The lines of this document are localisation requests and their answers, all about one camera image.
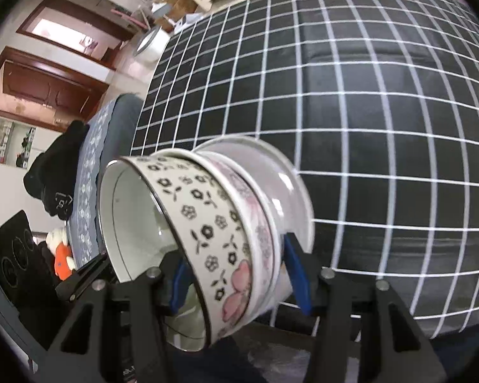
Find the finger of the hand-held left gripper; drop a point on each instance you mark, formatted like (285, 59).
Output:
(84, 277)

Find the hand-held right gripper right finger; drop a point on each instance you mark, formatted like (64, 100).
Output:
(297, 275)

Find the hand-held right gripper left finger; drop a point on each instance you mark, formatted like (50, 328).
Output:
(179, 285)

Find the pink floral white plate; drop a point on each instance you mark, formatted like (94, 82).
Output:
(263, 239)

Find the black flower pattern bowl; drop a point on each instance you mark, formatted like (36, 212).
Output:
(199, 215)

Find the white cartoon print plate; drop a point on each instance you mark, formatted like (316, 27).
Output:
(279, 183)

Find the orange white plush toy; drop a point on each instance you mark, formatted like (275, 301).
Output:
(62, 253)

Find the black garment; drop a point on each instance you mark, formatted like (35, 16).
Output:
(56, 167)

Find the blue-grey floral quilt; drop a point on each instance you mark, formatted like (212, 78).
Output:
(99, 159)

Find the black white checked tablecloth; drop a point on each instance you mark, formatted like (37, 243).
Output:
(383, 127)

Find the brown wooden door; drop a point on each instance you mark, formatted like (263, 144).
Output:
(44, 87)

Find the white round bucket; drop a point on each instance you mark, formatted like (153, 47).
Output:
(151, 44)

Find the cardboard box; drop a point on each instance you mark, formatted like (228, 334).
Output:
(183, 6)

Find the brown wooden door frame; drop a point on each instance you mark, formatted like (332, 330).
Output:
(76, 20)

